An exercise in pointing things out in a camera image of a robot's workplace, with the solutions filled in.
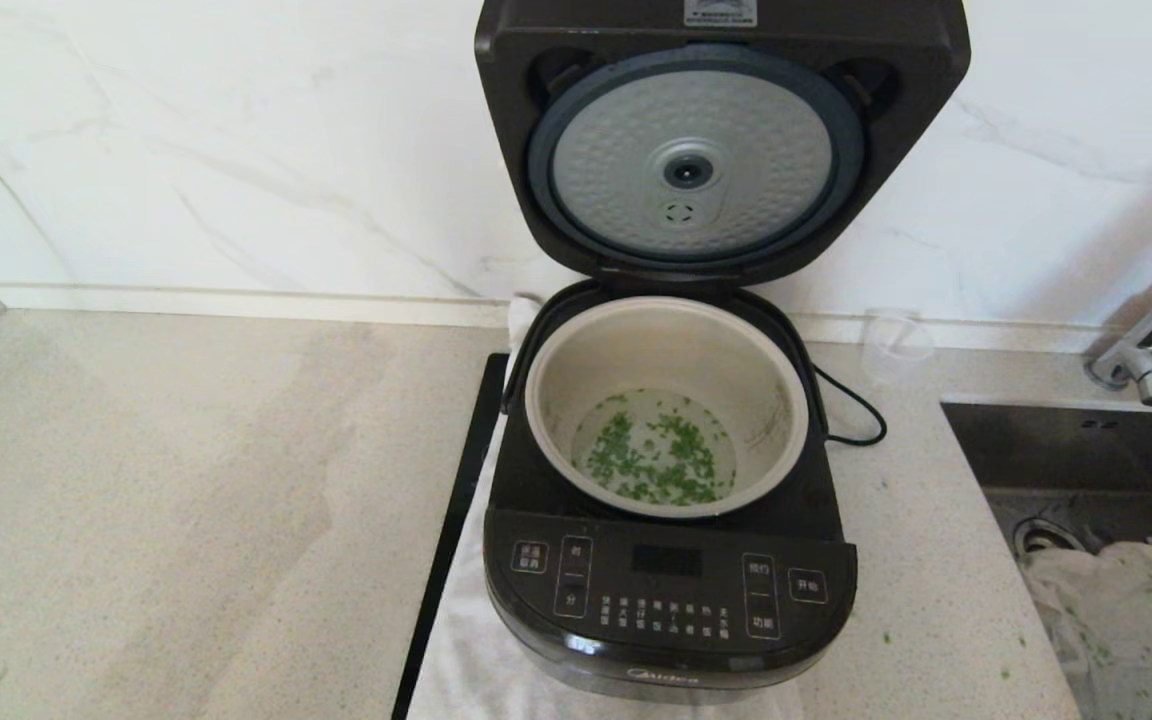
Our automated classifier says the grey inner pot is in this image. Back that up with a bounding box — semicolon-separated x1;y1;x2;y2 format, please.
524;296;810;519

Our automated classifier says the white towel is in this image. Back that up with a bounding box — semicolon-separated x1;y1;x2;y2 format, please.
406;293;807;720

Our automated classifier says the chrome faucet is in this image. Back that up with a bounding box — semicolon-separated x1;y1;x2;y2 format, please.
1084;265;1152;408

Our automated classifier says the chopped green onion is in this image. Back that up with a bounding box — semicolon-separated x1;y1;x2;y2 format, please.
584;392;722;506

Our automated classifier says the steel sink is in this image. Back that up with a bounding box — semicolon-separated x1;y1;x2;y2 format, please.
941;402;1152;720

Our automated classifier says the white crumpled cloth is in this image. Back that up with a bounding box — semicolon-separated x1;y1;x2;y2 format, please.
1021;538;1152;720

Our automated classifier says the black rice cooker base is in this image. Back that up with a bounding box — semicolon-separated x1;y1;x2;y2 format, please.
483;280;858;701

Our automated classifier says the black power cord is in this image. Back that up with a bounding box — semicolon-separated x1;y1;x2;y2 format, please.
811;365;887;447

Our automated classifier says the clear plastic measuring cup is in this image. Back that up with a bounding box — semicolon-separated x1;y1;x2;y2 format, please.
861;308;937;379

